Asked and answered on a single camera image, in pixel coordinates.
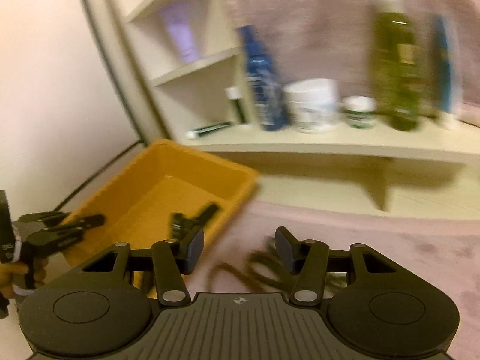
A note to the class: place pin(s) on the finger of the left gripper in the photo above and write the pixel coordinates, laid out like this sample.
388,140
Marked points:
85,223

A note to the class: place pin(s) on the white corner shelf unit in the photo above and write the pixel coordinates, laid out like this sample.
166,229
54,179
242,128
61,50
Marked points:
429,171

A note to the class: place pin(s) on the left hand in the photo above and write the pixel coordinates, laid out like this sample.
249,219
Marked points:
9,271

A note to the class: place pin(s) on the white cream jar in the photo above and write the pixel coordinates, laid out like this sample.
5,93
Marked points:
313,104

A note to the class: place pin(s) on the small green jar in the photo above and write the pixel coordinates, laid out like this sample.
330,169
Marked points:
360,111

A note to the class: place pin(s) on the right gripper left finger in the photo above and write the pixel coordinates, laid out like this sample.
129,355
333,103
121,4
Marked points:
190,250

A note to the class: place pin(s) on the blue white tube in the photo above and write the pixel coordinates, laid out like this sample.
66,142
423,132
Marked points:
447,77

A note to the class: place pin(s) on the orange plastic tray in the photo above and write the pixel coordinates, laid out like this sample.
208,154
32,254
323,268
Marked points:
165,179

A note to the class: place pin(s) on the dark green lying tube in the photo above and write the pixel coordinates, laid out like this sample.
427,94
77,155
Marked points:
206,130

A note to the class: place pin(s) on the black camera box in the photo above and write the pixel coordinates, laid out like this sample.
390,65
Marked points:
9,241

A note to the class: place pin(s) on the pink hanging blanket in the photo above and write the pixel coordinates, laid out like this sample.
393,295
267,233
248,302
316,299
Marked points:
333,39

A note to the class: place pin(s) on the green spray bottle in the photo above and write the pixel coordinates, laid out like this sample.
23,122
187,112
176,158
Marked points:
396,75

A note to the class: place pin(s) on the blue spray bottle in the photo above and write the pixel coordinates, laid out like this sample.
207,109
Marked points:
263,80

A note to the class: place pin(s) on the black hair clip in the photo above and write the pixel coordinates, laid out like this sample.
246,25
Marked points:
181,226

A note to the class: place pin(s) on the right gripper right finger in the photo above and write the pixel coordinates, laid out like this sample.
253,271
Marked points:
288,249

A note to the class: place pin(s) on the purple tube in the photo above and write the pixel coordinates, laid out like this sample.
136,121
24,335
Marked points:
175,17

